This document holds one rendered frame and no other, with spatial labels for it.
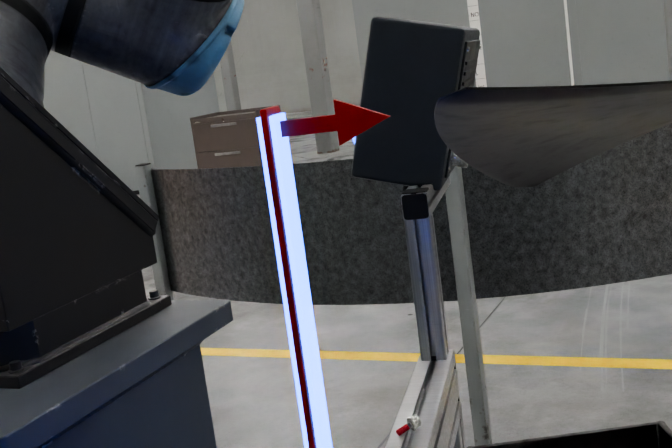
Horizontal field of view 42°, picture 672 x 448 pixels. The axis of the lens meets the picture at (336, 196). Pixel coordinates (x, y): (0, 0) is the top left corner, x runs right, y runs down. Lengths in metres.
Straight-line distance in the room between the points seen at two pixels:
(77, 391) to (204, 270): 2.05
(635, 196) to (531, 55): 4.34
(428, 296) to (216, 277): 1.71
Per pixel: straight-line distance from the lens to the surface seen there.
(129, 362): 0.73
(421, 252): 1.00
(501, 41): 6.70
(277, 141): 0.45
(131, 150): 10.27
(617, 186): 2.36
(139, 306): 0.84
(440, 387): 0.95
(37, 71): 0.79
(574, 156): 0.54
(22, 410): 0.67
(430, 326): 1.03
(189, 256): 2.77
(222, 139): 7.32
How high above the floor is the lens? 1.21
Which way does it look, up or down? 9 degrees down
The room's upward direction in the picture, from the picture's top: 8 degrees counter-clockwise
